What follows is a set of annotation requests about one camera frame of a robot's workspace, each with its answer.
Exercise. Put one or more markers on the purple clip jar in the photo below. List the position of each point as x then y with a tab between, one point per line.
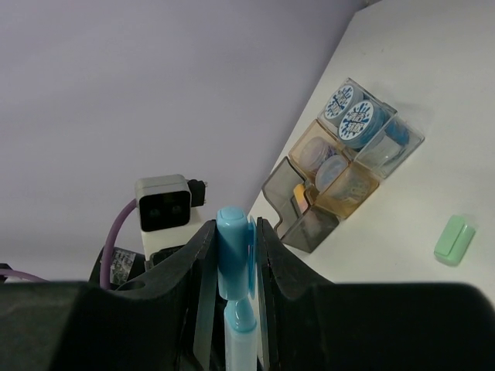
316	151

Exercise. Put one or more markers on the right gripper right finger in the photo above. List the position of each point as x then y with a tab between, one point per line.
311	323

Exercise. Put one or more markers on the blue splash label jar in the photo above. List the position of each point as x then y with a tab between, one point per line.
340	102

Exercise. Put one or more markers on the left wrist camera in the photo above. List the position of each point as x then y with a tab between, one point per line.
168	212

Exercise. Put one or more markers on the clear plastic bin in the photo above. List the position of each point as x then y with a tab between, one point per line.
394	142

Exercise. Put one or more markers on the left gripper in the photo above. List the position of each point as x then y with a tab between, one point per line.
127	266

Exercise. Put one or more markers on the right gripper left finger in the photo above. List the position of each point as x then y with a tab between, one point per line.
161	320

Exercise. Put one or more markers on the grey plastic bin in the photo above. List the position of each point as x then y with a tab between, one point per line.
303	231

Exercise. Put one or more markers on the blue marker pen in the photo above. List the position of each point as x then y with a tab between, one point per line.
240	328

